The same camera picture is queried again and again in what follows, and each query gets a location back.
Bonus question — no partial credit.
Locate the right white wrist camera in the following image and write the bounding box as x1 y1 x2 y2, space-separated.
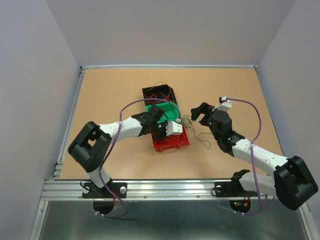
212 96 232 112

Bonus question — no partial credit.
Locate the orange separated wire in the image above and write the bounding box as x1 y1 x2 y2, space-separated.
143 81 176 105

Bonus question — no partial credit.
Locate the purple cable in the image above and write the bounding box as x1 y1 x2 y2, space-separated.
96 98 182 218
226 97 276 216

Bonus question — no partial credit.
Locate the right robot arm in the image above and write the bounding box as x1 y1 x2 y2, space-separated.
190 97 319 211

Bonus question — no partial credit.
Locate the wire bundle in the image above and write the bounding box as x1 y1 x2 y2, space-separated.
182 114 213 151

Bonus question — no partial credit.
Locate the red plastic bin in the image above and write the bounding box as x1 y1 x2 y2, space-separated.
151 125 190 152

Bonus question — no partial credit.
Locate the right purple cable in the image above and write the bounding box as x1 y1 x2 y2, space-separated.
226 97 276 216

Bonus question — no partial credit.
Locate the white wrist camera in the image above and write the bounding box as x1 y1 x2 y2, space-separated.
165 117 183 136
212 96 232 112

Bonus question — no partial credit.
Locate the aluminium front rail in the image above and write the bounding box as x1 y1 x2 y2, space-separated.
42 177 305 202

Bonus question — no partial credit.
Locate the black plastic bin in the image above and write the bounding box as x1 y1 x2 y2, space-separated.
142 84 178 106

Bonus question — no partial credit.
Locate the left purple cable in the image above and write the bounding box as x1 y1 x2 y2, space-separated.
96 98 182 218

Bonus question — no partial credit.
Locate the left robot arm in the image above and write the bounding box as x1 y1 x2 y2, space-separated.
67 105 177 197

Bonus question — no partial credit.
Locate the green plastic bin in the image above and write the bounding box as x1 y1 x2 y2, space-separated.
155 102 181 124

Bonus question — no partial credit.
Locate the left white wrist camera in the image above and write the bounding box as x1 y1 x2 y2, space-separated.
165 117 183 136

